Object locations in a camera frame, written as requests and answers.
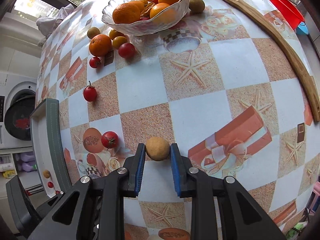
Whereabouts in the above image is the large orange on table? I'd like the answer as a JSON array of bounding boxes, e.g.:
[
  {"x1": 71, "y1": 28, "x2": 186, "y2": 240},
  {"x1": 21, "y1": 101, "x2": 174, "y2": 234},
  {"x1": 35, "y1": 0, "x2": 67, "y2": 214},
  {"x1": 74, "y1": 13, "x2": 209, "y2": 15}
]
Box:
[{"x1": 89, "y1": 34, "x2": 112, "y2": 57}]

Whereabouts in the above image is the kiwi left of orange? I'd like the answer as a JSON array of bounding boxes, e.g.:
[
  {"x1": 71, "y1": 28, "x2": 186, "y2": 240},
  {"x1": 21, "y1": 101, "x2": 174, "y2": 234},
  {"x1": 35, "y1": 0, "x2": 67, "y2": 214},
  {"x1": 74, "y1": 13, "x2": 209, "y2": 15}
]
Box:
[{"x1": 87, "y1": 27, "x2": 100, "y2": 39}]

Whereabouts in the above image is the large orange in bowl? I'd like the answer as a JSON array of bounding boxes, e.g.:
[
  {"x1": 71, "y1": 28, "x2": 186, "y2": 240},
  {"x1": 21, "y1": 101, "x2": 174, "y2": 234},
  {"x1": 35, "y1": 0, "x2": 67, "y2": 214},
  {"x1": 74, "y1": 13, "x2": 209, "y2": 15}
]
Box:
[{"x1": 112, "y1": 3, "x2": 140, "y2": 24}]

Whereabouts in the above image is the long wooden board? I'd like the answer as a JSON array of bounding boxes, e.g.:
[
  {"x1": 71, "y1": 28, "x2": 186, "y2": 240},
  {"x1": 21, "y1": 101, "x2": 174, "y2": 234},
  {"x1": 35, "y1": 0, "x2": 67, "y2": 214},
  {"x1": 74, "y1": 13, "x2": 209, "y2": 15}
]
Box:
[{"x1": 223, "y1": 0, "x2": 319, "y2": 122}]

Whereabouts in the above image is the blue plastic basin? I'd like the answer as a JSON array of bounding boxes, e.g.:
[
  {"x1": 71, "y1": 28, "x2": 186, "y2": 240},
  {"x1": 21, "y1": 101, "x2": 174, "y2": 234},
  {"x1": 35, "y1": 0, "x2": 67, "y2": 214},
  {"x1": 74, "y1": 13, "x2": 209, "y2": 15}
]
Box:
[{"x1": 296, "y1": 22, "x2": 309, "y2": 35}]

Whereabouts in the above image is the white washing machine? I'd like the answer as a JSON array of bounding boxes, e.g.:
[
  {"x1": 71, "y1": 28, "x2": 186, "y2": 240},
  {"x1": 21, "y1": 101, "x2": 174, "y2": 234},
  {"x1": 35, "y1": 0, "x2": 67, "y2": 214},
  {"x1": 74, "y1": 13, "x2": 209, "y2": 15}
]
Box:
[{"x1": 1, "y1": 72, "x2": 36, "y2": 150}]

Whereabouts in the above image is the kiwi beside bowl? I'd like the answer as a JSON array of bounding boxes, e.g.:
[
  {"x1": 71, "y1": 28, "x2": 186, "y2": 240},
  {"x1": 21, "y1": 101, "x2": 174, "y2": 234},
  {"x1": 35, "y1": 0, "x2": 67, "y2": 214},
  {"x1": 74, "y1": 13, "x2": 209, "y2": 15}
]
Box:
[{"x1": 189, "y1": 0, "x2": 206, "y2": 14}]

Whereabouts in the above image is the red tomato with stem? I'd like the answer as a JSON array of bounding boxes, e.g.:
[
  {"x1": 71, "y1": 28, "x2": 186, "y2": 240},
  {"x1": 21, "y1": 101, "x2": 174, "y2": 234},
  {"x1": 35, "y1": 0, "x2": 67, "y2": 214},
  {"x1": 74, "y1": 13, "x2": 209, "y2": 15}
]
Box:
[
  {"x1": 101, "y1": 131, "x2": 119, "y2": 149},
  {"x1": 83, "y1": 81, "x2": 97, "y2": 102}
]

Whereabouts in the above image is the clear glass fruit bowl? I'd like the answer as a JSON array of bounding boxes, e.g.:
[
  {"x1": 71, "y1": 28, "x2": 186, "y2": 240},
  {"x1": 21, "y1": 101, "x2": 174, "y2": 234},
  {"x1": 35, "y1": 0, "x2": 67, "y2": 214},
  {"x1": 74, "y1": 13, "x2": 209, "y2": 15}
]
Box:
[{"x1": 102, "y1": 0, "x2": 190, "y2": 36}]

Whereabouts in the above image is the red plastic bucket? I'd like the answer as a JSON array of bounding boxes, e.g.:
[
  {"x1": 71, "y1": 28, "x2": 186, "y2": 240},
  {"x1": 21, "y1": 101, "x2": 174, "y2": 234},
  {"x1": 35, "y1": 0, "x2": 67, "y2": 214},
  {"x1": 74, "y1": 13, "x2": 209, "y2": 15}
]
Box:
[{"x1": 270, "y1": 0, "x2": 305, "y2": 29}]

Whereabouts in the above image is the brown round kiwi fruit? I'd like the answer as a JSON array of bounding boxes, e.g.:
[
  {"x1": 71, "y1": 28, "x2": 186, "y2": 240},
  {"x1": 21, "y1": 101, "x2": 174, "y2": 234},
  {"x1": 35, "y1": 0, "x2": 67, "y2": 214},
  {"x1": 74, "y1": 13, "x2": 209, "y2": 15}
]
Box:
[{"x1": 145, "y1": 137, "x2": 170, "y2": 161}]

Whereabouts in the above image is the red tomato near orange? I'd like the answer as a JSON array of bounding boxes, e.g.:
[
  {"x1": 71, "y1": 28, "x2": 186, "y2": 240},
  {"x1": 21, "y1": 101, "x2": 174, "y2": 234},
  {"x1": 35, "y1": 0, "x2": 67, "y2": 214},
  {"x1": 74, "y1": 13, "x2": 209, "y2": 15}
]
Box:
[{"x1": 118, "y1": 43, "x2": 136, "y2": 59}]

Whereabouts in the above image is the orange in bowl front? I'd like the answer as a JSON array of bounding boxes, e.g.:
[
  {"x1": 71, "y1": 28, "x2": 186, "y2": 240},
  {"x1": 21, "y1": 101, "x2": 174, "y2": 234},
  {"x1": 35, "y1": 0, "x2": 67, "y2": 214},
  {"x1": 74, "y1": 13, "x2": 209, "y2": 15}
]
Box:
[{"x1": 149, "y1": 3, "x2": 170, "y2": 18}]

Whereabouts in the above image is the green grey tray box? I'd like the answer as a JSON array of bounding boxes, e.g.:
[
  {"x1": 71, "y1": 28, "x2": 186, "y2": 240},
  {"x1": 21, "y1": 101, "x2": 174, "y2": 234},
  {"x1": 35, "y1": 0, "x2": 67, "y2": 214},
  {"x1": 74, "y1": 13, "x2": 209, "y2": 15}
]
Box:
[{"x1": 30, "y1": 98, "x2": 72, "y2": 198}]

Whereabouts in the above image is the small red cherry tomato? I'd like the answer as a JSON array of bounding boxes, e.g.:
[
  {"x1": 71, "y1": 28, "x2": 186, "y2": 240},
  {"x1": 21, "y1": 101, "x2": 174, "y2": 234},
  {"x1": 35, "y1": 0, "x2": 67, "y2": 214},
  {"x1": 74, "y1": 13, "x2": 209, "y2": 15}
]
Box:
[{"x1": 89, "y1": 57, "x2": 101, "y2": 68}]

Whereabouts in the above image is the yellow tomato by bowl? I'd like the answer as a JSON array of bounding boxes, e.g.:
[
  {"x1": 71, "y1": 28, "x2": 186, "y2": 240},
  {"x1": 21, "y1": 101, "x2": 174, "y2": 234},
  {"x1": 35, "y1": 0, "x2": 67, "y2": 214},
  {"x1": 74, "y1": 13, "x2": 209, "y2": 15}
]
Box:
[
  {"x1": 109, "y1": 29, "x2": 124, "y2": 40},
  {"x1": 112, "y1": 36, "x2": 127, "y2": 49}
]

